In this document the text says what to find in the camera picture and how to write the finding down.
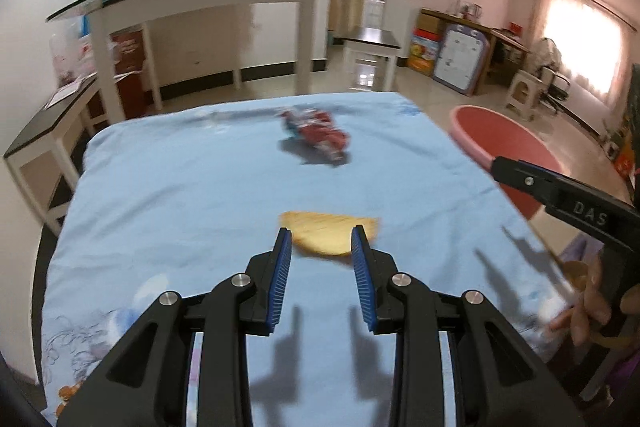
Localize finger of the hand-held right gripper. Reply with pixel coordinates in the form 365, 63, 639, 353
491, 155, 640, 254

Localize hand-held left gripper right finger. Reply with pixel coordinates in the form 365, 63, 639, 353
351, 225, 583, 427

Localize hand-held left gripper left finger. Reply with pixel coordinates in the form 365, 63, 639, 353
56, 228, 293, 427

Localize pink plastic basin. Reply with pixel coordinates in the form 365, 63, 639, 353
449, 105, 566, 218

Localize yellow foam piece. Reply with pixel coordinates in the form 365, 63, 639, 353
279, 210, 382, 259

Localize person's right hand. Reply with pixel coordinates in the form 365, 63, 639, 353
547, 252, 613, 349

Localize white plastic stool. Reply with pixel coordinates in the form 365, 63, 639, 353
505, 69, 543, 122

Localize black office chair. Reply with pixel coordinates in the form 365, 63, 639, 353
540, 67, 573, 115

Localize wooden shelf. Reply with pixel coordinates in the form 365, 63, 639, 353
607, 107, 636, 178

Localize light blue printed bedsheet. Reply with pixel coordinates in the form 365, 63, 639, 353
40, 91, 576, 427

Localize children's drawing board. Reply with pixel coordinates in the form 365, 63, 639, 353
432, 23, 488, 98

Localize wooden desk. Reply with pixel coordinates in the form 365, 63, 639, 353
419, 8, 531, 95

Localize white curtain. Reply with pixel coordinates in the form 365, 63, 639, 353
537, 0, 638, 108

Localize red crumpled wrapper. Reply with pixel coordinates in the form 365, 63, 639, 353
277, 107, 351, 165

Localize fruit printed cardboard box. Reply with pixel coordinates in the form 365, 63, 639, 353
407, 29, 443, 75

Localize brown cardboard box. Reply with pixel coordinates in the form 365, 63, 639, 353
416, 14, 446, 35

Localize small black top table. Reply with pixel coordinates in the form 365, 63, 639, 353
342, 27, 402, 92

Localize dark red box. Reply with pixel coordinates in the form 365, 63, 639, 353
111, 29, 151, 118

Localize black top side table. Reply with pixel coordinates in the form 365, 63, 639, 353
4, 77, 108, 238

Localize white plastic bag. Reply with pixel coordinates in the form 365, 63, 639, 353
50, 17, 96, 88

